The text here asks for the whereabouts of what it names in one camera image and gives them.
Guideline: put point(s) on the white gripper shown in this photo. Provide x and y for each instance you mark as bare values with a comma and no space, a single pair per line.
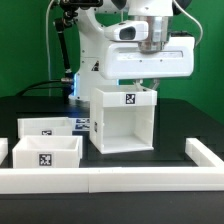
124,60

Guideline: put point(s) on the white drawer cabinet box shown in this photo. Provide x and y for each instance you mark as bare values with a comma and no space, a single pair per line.
122,118

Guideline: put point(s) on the white front drawer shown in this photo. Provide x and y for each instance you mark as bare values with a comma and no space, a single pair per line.
48,152

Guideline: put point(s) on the white drawer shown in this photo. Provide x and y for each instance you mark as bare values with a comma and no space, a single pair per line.
48,152
57,126

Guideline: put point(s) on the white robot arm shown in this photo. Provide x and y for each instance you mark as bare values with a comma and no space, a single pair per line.
92,22

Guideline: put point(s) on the white rear drawer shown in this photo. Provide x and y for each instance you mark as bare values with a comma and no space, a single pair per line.
57,126

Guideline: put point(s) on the marker tag sheet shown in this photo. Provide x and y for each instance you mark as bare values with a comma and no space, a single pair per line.
80,124

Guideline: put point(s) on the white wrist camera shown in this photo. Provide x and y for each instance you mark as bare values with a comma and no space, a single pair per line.
128,30

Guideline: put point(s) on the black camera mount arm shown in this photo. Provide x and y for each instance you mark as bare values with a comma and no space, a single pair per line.
70,8

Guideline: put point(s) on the white front fence rail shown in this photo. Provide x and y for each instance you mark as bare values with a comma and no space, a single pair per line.
97,180

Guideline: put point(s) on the white left fence rail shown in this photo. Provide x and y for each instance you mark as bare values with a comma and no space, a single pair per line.
3,149

